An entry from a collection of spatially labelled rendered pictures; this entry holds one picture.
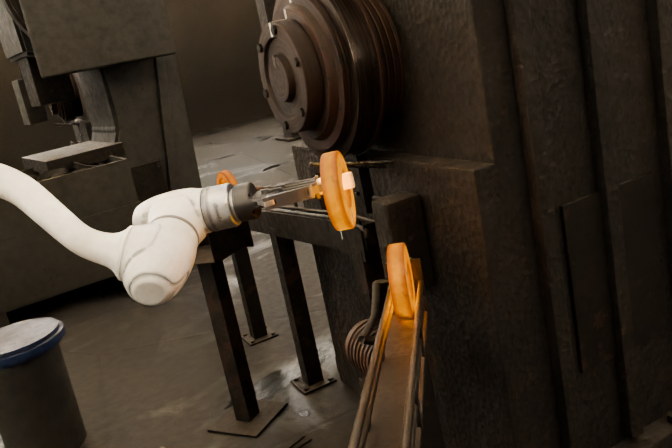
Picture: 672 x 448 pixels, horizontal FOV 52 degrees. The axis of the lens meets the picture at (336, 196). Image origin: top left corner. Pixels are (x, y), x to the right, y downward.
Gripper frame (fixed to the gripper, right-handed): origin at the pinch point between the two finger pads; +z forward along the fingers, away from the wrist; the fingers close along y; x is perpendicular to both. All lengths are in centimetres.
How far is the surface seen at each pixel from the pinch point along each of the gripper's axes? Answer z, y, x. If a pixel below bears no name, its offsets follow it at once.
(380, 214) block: 3.6, -27.9, -15.4
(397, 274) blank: 8.4, 6.6, -18.2
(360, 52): 7.3, -31.3, 22.0
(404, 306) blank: 8.4, 7.5, -24.4
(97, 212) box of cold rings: -174, -222, -34
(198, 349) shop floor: -100, -135, -87
